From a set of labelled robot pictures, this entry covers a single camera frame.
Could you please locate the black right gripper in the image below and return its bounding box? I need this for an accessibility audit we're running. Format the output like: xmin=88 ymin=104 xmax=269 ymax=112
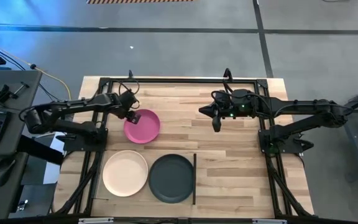
xmin=198 ymin=90 xmax=258 ymax=119

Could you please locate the pink plate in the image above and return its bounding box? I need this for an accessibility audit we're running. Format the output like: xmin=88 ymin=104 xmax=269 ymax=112
xmin=123 ymin=108 xmax=161 ymax=144

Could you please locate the cream plate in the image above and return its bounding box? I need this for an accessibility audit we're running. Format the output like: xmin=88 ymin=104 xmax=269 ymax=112
xmin=102 ymin=150 xmax=149 ymax=197

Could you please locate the dark grey plate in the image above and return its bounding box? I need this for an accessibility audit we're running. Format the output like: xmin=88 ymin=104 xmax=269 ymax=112
xmin=148 ymin=154 xmax=195 ymax=204

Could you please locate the black padded bar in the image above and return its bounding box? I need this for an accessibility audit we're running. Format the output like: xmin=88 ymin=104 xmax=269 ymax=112
xmin=17 ymin=135 xmax=65 ymax=166

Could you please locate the white paper sheet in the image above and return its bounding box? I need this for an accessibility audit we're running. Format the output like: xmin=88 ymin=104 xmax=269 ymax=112
xmin=44 ymin=133 xmax=67 ymax=184

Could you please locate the black clamp tool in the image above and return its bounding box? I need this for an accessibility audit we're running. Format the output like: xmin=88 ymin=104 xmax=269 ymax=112
xmin=0 ymin=81 xmax=30 ymax=105

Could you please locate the black computer mouse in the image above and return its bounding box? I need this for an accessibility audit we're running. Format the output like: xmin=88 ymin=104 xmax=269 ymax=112
xmin=0 ymin=157 xmax=17 ymax=187

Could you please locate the small silver clip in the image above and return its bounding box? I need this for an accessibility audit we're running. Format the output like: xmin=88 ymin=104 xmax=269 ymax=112
xmin=16 ymin=198 xmax=29 ymax=213

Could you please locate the black aluminium frame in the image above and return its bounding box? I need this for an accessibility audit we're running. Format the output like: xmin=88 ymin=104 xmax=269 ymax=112
xmin=50 ymin=76 xmax=316 ymax=224

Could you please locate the yellow cable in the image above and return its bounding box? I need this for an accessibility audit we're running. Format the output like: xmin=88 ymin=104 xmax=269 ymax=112
xmin=0 ymin=40 xmax=73 ymax=101

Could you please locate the silver metal bracket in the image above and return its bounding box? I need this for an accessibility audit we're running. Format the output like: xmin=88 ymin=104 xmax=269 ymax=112
xmin=78 ymin=217 xmax=114 ymax=224
xmin=252 ymin=218 xmax=288 ymax=224

